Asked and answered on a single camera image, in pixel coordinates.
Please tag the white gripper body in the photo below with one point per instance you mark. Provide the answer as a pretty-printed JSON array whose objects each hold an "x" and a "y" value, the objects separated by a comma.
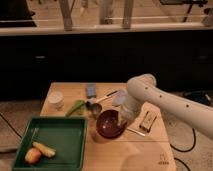
[{"x": 129, "y": 110}]

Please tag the dark red bowl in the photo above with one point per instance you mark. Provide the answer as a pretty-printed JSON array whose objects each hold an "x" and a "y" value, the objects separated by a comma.
[{"x": 107, "y": 125}]

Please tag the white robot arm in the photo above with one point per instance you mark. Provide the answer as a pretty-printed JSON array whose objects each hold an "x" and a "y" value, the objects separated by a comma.
[{"x": 141, "y": 89}]

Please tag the green plastic tray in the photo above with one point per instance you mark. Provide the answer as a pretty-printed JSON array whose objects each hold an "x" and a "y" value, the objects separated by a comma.
[{"x": 66, "y": 135}]

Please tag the light blue cloth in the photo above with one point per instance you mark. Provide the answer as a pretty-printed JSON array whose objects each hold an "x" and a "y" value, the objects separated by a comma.
[{"x": 119, "y": 97}]

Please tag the silver fork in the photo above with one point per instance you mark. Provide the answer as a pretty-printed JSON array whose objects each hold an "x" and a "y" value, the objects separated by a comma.
[{"x": 135, "y": 131}]

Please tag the metal measuring cup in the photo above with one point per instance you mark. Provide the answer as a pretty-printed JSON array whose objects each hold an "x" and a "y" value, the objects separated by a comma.
[{"x": 94, "y": 105}]

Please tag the grey blue sponge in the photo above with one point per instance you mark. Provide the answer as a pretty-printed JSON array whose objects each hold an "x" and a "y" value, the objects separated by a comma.
[{"x": 91, "y": 90}]

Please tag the green toy vegetable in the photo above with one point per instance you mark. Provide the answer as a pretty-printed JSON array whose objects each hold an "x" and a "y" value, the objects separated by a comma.
[{"x": 77, "y": 108}]

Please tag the white small bowl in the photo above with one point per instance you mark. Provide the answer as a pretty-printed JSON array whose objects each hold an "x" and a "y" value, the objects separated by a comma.
[{"x": 55, "y": 99}]

